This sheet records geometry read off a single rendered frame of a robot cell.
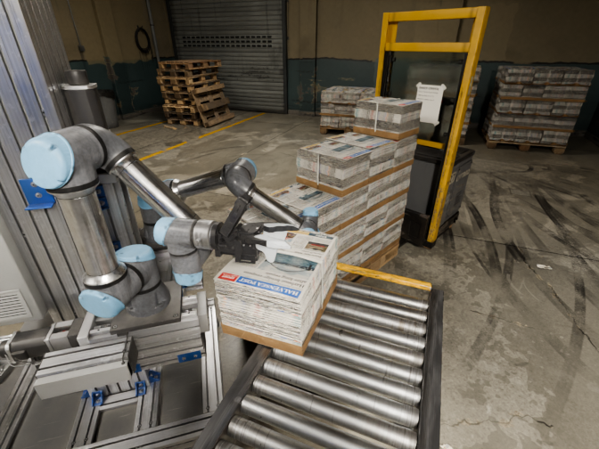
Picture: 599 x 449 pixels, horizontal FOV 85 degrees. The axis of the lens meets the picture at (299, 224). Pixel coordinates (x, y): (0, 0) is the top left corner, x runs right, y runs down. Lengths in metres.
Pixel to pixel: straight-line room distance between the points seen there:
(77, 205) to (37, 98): 0.39
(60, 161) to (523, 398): 2.25
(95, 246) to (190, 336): 0.53
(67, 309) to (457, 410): 1.86
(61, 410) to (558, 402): 2.43
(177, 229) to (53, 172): 0.29
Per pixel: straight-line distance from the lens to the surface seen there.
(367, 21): 8.52
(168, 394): 1.83
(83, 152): 0.95
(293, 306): 0.94
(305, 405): 1.01
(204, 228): 0.84
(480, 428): 2.08
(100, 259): 1.06
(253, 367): 1.08
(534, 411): 2.27
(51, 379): 1.37
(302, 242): 1.16
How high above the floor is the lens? 1.64
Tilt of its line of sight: 29 degrees down
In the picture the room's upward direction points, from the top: straight up
